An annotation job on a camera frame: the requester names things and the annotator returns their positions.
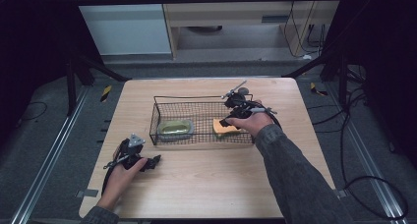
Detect person's left hand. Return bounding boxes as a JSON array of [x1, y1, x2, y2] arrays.
[[96, 156, 149, 212]]

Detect light wooden desk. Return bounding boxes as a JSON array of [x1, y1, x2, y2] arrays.
[[158, 0, 344, 60]]

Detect black wire basket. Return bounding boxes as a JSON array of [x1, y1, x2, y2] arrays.
[[149, 93, 256, 146]]

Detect black cables under desk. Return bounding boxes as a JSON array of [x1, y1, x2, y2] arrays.
[[282, 0, 327, 59]]

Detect person's right hand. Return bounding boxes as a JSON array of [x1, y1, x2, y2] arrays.
[[225, 99, 275, 139]]

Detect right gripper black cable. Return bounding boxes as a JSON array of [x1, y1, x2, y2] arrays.
[[242, 99, 282, 130]]

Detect aluminium floor rail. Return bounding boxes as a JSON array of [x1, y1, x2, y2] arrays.
[[326, 83, 412, 224], [9, 85, 90, 224]]

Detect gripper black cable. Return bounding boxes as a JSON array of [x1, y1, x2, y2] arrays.
[[242, 99, 282, 130], [100, 166, 115, 196]]

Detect black metal stand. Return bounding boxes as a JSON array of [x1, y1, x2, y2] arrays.
[[281, 51, 350, 108], [63, 51, 132, 118]]

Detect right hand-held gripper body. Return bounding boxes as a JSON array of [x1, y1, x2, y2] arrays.
[[221, 80, 279, 127]]

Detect dark curtain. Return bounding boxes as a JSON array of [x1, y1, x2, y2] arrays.
[[0, 0, 102, 146], [323, 0, 417, 168]]

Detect black floor cable loop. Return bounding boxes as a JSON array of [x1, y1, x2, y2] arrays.
[[306, 85, 411, 221]]

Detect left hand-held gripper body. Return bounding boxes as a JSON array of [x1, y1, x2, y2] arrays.
[[103, 134, 155, 173]]

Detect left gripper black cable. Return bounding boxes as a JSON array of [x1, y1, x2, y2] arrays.
[[100, 166, 115, 196]]

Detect orange sponge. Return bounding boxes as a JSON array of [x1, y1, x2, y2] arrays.
[[211, 118, 243, 138]]

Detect white cabinet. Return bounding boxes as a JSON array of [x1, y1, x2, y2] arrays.
[[70, 0, 173, 57]]

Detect yellow black tape strip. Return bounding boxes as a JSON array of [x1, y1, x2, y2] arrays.
[[99, 84, 113, 103], [309, 82, 328, 97]]

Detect thin black floor cable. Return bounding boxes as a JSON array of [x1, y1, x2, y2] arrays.
[[18, 100, 49, 123]]

